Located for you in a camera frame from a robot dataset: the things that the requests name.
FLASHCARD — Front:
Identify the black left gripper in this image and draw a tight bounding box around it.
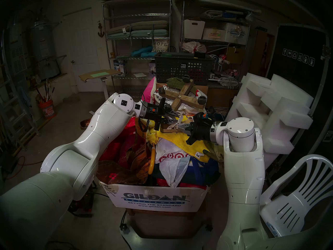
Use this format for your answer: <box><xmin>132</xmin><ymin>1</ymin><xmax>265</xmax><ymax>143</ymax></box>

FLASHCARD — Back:
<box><xmin>143</xmin><ymin>98</ymin><xmax>182</xmax><ymax>130</ymax></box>

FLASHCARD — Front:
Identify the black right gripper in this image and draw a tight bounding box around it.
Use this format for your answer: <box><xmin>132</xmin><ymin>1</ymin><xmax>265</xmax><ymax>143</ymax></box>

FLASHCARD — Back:
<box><xmin>178</xmin><ymin>121</ymin><xmax>216</xmax><ymax>146</ymax></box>

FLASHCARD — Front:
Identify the white strap wedge sandal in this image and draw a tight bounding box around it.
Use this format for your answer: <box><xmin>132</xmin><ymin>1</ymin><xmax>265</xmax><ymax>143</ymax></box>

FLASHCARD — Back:
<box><xmin>159</xmin><ymin>111</ymin><xmax>194</xmax><ymax>134</ymax></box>

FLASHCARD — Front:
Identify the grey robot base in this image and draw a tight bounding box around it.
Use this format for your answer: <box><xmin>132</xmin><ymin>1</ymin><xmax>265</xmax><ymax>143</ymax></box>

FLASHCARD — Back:
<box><xmin>119</xmin><ymin>212</ymin><xmax>214</xmax><ymax>250</ymax></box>

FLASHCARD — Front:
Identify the yellow towel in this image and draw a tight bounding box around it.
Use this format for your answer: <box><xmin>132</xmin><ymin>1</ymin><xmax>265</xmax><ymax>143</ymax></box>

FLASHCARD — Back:
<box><xmin>147</xmin><ymin>115</ymin><xmax>224</xmax><ymax>163</ymax></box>

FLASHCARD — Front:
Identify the wooden cross caster dolly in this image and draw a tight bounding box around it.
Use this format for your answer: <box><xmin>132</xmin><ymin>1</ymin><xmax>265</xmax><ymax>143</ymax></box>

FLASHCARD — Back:
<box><xmin>158</xmin><ymin>75</ymin><xmax>208</xmax><ymax>114</ymax></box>

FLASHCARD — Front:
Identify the beige green garden glove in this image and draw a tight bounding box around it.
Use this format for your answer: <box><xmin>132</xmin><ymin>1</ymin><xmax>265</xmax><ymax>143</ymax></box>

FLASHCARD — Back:
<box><xmin>202</xmin><ymin>143</ymin><xmax>224</xmax><ymax>163</ymax></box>

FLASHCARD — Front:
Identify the pink pillow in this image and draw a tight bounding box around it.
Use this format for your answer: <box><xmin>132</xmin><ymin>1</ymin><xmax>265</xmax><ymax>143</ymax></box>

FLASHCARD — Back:
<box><xmin>141</xmin><ymin>77</ymin><xmax>157</xmax><ymax>104</ymax></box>

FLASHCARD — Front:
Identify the green knit glove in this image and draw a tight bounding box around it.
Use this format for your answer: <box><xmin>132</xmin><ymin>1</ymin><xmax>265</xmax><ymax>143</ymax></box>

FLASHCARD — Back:
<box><xmin>166</xmin><ymin>77</ymin><xmax>198</xmax><ymax>94</ymax></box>

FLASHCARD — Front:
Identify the blue fabric bag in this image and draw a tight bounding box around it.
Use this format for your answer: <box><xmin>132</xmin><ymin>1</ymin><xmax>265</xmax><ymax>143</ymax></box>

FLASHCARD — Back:
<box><xmin>153</xmin><ymin>158</ymin><xmax>221</xmax><ymax>186</ymax></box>

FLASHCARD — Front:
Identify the white red plastic bag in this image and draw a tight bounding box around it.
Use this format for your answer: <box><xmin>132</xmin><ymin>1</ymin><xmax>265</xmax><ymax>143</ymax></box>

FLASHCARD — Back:
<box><xmin>155</xmin><ymin>139</ymin><xmax>193</xmax><ymax>188</ymax></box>

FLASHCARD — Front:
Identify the brown wooden chest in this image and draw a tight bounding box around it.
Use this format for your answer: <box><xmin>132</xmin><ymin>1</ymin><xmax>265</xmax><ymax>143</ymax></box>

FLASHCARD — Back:
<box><xmin>207</xmin><ymin>85</ymin><xmax>241</xmax><ymax>109</ymax></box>

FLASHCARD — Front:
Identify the black mesh basket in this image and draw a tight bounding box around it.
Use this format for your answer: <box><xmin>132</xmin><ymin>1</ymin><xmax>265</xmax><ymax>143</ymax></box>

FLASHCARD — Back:
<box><xmin>155</xmin><ymin>53</ymin><xmax>214</xmax><ymax>86</ymax></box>

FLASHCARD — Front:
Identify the red fabric bag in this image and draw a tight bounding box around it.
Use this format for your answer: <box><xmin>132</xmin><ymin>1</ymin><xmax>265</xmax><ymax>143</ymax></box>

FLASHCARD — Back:
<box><xmin>156</xmin><ymin>178</ymin><xmax>208</xmax><ymax>190</ymax></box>

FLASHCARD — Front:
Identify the red orange tote bag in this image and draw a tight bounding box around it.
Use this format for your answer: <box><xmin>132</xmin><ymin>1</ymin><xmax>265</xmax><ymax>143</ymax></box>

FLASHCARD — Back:
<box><xmin>80</xmin><ymin>118</ymin><xmax>152</xmax><ymax>185</ymax></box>

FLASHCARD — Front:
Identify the grey clothes iron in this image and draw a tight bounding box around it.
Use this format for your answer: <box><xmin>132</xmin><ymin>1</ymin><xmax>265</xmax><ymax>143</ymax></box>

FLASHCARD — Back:
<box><xmin>217</xmin><ymin>76</ymin><xmax>240</xmax><ymax>87</ymax></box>

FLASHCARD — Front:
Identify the blue white product box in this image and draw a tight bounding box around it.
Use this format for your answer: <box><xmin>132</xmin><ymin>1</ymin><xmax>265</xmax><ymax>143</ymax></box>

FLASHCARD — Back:
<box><xmin>113</xmin><ymin>59</ymin><xmax>129</xmax><ymax>77</ymax></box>

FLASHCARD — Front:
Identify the turquoise pillow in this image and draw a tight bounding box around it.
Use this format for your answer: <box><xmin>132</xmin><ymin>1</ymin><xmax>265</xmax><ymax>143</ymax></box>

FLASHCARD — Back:
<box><xmin>131</xmin><ymin>46</ymin><xmax>154</xmax><ymax>58</ymax></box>

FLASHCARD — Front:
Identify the HOPE sign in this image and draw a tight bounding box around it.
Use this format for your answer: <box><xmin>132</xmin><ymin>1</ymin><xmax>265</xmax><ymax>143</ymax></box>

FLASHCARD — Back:
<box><xmin>152</xmin><ymin>39</ymin><xmax>170</xmax><ymax>53</ymax></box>

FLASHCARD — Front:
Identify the large Gildan cardboard box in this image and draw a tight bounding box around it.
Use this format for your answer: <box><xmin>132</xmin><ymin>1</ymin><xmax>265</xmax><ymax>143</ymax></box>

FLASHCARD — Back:
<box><xmin>100</xmin><ymin>182</ymin><xmax>210</xmax><ymax>213</ymax></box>

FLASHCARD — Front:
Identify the white pink plastic bag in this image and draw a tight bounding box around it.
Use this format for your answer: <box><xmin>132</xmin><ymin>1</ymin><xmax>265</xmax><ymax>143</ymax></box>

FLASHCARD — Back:
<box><xmin>182</xmin><ymin>41</ymin><xmax>207</xmax><ymax>54</ymax></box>

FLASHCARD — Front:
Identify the brown wooden stand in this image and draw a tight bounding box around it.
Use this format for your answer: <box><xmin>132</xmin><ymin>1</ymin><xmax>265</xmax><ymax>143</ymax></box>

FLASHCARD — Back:
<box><xmin>126</xmin><ymin>200</ymin><xmax>207</xmax><ymax>220</ymax></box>

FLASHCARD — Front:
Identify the pale teal seat cushion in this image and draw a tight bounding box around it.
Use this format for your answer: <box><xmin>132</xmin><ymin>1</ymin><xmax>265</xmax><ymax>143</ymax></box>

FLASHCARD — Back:
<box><xmin>107</xmin><ymin>29</ymin><xmax>169</xmax><ymax>39</ymax></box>

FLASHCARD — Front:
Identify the brown cardboard box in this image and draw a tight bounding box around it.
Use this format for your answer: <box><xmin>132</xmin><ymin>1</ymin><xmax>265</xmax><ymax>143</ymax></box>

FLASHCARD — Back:
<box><xmin>226</xmin><ymin>46</ymin><xmax>246</xmax><ymax>65</ymax></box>

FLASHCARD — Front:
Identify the white storage bin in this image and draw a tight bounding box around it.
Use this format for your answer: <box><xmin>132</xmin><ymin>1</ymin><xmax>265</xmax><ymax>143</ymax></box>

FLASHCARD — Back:
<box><xmin>183</xmin><ymin>19</ymin><xmax>206</xmax><ymax>40</ymax></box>

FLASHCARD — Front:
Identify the white box orange label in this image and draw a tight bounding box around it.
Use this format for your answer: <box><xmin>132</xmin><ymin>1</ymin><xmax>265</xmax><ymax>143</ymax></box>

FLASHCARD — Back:
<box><xmin>202</xmin><ymin>28</ymin><xmax>226</xmax><ymax>42</ymax></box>

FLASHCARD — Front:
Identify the olive seat cushion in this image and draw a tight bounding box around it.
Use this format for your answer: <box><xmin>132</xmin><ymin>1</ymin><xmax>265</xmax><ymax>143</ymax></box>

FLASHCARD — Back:
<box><xmin>106</xmin><ymin>20</ymin><xmax>169</xmax><ymax>35</ymax></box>

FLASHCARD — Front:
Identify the small Gildan cardboard box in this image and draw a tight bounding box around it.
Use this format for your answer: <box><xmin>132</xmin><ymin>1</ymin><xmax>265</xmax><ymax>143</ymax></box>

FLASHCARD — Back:
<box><xmin>224</xmin><ymin>22</ymin><xmax>250</xmax><ymax>45</ymax></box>

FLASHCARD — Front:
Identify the brown wooden cabinet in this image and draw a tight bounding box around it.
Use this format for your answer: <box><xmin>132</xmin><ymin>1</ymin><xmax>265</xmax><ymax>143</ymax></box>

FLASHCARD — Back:
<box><xmin>250</xmin><ymin>29</ymin><xmax>275</xmax><ymax>77</ymax></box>

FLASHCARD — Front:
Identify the white panel door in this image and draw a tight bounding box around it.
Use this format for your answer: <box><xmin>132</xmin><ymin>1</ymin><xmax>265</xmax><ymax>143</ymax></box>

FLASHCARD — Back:
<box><xmin>63</xmin><ymin>8</ymin><xmax>104</xmax><ymax>93</ymax></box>

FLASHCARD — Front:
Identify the orange bucket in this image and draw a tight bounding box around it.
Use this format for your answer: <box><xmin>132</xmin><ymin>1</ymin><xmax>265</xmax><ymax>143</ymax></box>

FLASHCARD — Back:
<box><xmin>38</xmin><ymin>99</ymin><xmax>56</xmax><ymax>120</ymax></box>

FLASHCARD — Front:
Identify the white plastic chair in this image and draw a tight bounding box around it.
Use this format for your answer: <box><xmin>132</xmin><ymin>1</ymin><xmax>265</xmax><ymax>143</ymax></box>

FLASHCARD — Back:
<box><xmin>260</xmin><ymin>154</ymin><xmax>333</xmax><ymax>238</ymax></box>

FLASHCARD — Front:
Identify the black flight case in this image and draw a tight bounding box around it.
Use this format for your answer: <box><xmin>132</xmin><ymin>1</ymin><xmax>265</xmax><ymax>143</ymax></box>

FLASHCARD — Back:
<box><xmin>265</xmin><ymin>23</ymin><xmax>333</xmax><ymax>179</ymax></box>

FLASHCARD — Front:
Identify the grey water heater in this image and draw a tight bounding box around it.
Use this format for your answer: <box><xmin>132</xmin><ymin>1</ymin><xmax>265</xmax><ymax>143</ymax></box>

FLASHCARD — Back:
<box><xmin>30</xmin><ymin>20</ymin><xmax>61</xmax><ymax>80</ymax></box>

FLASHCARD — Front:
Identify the aluminium ladder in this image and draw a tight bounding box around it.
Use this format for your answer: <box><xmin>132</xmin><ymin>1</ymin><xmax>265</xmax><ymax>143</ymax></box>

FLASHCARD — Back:
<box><xmin>0</xmin><ymin>31</ymin><xmax>41</xmax><ymax>151</ymax></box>

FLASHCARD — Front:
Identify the grey furnace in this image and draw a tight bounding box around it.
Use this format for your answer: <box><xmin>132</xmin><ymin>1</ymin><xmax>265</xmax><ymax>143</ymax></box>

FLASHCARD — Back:
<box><xmin>9</xmin><ymin>39</ymin><xmax>29</xmax><ymax>75</ymax></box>

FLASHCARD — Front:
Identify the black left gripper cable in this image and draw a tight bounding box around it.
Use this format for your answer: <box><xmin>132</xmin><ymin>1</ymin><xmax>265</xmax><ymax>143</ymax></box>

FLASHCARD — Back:
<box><xmin>138</xmin><ymin>117</ymin><xmax>150</xmax><ymax>133</ymax></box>

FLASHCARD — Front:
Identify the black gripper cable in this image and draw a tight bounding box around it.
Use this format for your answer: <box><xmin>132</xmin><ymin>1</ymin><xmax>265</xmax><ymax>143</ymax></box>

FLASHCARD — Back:
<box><xmin>208</xmin><ymin>106</ymin><xmax>227</xmax><ymax>122</ymax></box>
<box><xmin>138</xmin><ymin>117</ymin><xmax>150</xmax><ymax>133</ymax></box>

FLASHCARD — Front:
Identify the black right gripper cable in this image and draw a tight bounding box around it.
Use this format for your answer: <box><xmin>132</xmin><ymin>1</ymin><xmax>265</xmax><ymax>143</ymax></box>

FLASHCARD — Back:
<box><xmin>208</xmin><ymin>106</ymin><xmax>227</xmax><ymax>122</ymax></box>

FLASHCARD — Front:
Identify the chrome wire shelf rack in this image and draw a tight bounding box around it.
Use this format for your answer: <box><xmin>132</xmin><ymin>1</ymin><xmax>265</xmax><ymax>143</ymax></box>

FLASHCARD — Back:
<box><xmin>102</xmin><ymin>0</ymin><xmax>173</xmax><ymax>97</ymax></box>
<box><xmin>180</xmin><ymin>0</ymin><xmax>251</xmax><ymax>78</ymax></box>

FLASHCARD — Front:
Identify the white foam packing frame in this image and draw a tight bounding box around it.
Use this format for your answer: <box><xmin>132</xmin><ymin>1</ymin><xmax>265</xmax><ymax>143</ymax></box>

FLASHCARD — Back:
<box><xmin>225</xmin><ymin>72</ymin><xmax>315</xmax><ymax>166</ymax></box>

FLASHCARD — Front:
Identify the red black cable reel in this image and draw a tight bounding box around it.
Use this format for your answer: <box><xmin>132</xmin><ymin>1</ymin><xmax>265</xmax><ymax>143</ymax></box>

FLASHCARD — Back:
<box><xmin>68</xmin><ymin>182</ymin><xmax>94</xmax><ymax>218</ymax></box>

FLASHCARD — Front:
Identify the red extension cord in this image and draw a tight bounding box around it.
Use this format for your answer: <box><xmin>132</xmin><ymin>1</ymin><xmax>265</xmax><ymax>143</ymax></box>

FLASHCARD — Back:
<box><xmin>5</xmin><ymin>155</ymin><xmax>43</xmax><ymax>181</ymax></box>

